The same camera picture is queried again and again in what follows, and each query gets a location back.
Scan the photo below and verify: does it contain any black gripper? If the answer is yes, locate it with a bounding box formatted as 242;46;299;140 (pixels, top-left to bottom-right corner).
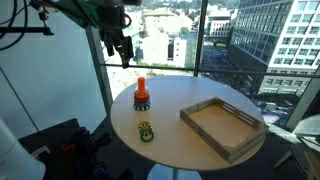
97;3;135;70

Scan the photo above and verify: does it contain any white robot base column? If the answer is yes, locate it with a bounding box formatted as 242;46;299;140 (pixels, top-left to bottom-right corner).
0;116;47;180

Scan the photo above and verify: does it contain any orange rod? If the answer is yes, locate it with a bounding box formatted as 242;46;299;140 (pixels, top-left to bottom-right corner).
137;76;147;94

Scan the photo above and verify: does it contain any yellow green small toy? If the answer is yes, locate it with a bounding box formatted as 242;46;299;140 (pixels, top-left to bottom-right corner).
137;120;153;133

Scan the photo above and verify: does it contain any black bag with clamps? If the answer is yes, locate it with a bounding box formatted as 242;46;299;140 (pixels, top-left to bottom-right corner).
18;117;134;180

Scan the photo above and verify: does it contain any wooden tray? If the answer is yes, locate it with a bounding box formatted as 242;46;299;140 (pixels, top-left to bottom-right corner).
179;96;270;165

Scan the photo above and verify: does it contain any wooden legged side chair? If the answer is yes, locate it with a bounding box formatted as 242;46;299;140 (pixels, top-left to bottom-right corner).
273;113;320;180

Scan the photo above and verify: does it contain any orange ring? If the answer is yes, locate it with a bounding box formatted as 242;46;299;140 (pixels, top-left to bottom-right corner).
133;89;150;100

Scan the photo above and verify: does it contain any red ring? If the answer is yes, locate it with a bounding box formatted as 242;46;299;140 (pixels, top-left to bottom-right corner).
133;96;151;104

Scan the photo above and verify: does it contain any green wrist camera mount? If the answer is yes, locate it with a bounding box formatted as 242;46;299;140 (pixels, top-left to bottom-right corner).
54;0;103;29

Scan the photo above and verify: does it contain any blue white striped base ring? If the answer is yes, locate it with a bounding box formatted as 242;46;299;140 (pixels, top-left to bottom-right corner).
133;100;152;112

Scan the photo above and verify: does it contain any grey camera on stand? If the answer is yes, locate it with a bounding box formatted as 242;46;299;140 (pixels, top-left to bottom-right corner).
28;0;60;15

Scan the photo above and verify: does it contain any black cable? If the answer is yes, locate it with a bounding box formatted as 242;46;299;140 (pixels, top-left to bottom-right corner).
0;0;30;52

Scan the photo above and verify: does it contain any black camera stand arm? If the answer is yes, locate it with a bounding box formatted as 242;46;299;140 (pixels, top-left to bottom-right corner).
0;12;55;37

